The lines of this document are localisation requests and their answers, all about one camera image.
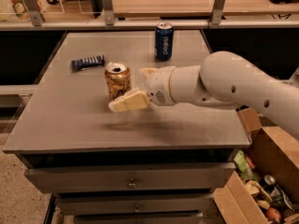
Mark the orange snack package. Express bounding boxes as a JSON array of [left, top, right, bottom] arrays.
[[0, 0, 30, 21]]

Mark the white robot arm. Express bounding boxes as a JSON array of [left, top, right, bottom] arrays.
[[108, 51, 299, 139]]

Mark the green snack bag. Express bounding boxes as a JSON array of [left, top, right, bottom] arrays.
[[234, 150, 253, 180]]

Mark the middle grey drawer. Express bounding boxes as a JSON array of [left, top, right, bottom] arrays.
[[56, 193, 213, 216]]

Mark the metal bracket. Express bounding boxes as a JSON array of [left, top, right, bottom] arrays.
[[102, 0, 115, 26], [23, 0, 44, 26], [210, 0, 226, 25]]

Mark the blue pepsi can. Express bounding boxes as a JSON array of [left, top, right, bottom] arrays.
[[155, 21, 174, 61]]

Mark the cardboard box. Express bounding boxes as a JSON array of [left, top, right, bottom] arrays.
[[214, 108, 299, 224]]

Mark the blue rxbar wrapper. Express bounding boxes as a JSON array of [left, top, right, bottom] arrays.
[[71, 55, 106, 71]]

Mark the red apple in box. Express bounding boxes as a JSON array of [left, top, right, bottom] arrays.
[[265, 207, 281, 224]]

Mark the metal bracket left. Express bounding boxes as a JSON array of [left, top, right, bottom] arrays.
[[23, 0, 44, 26]]

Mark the silver can in box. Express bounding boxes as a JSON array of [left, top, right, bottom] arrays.
[[263, 175, 276, 190]]

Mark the grey drawer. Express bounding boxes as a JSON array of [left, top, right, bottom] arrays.
[[24, 162, 235, 193], [56, 193, 213, 216]]

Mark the metal bracket right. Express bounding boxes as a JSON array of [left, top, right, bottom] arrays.
[[210, 0, 226, 25]]

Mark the grey drawer cabinet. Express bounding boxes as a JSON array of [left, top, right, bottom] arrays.
[[4, 31, 249, 224]]

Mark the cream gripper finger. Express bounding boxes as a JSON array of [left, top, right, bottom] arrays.
[[108, 88, 150, 113], [138, 67, 157, 86]]

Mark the wooden shelf board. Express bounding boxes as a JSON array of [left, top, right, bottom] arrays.
[[112, 0, 299, 17]]

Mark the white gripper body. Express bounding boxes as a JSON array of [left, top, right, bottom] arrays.
[[145, 66, 176, 105]]

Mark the orange soda can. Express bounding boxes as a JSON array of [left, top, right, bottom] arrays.
[[105, 63, 131, 101]]

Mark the metal bracket middle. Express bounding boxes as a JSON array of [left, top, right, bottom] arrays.
[[102, 0, 115, 26]]

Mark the top grey drawer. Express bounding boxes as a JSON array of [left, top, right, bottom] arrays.
[[24, 162, 235, 193]]

